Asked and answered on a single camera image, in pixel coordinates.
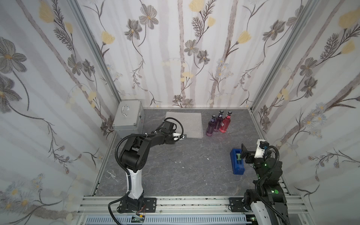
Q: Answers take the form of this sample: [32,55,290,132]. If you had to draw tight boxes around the blue tape dispenser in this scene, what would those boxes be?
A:
[230,149,245,175]

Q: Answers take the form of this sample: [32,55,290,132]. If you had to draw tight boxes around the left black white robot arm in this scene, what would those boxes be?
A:
[115,117,186,213]

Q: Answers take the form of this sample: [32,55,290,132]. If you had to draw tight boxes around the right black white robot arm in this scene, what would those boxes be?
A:
[240,139,290,225]

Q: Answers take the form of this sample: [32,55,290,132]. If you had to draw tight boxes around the bubble wrap sheet stack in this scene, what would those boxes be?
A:
[166,112,203,139]

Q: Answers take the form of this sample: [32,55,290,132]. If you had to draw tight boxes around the pink red bottle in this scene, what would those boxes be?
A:
[219,111,232,133]

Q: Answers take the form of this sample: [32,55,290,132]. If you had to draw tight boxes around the dark purple bottle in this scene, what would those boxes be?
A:
[214,110,224,132]

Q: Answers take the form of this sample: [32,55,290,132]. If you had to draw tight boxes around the grey metal case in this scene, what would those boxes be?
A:
[113,100,145,138]

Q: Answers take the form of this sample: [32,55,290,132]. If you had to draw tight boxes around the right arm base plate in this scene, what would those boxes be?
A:
[228,197,247,213]

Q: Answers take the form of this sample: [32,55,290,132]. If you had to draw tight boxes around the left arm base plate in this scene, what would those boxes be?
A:
[117,197,157,213]

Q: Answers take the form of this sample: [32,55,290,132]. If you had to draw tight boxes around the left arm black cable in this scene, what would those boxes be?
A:
[108,193,130,225]

